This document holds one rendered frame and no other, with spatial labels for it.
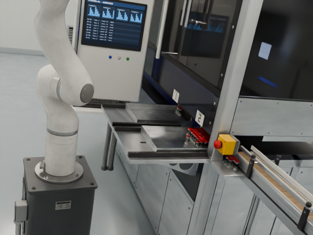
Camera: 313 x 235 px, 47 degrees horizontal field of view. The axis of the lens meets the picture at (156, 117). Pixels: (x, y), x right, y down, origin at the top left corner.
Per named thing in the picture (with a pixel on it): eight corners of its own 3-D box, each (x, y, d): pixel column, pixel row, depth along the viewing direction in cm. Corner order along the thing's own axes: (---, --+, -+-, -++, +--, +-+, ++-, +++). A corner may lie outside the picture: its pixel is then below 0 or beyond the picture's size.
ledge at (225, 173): (235, 164, 178) (236, 161, 178) (249, 178, 167) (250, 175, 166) (210, 164, 173) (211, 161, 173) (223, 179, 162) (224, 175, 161)
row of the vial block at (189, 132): (189, 134, 198) (190, 127, 196) (203, 150, 182) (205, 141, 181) (185, 134, 197) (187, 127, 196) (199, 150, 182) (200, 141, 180)
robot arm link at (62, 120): (62, 139, 132) (67, 76, 123) (27, 122, 140) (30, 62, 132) (85, 130, 142) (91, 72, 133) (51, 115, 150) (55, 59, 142)
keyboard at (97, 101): (130, 103, 254) (131, 100, 253) (133, 111, 241) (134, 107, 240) (72, 99, 243) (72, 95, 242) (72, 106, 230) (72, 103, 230)
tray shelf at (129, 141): (172, 110, 239) (173, 107, 238) (222, 162, 178) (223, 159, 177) (100, 107, 222) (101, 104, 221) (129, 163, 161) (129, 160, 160)
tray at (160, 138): (197, 132, 204) (199, 127, 203) (219, 154, 182) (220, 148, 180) (140, 131, 192) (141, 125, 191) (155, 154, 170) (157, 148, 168)
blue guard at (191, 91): (119, 46, 343) (122, 27, 337) (211, 133, 175) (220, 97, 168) (119, 46, 343) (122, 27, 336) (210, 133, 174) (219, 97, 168)
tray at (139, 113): (175, 110, 234) (176, 105, 232) (192, 126, 211) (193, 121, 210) (125, 108, 222) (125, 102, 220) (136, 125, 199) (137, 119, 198)
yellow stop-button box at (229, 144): (228, 148, 171) (232, 134, 169) (236, 155, 165) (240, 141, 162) (214, 148, 168) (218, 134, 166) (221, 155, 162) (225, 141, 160)
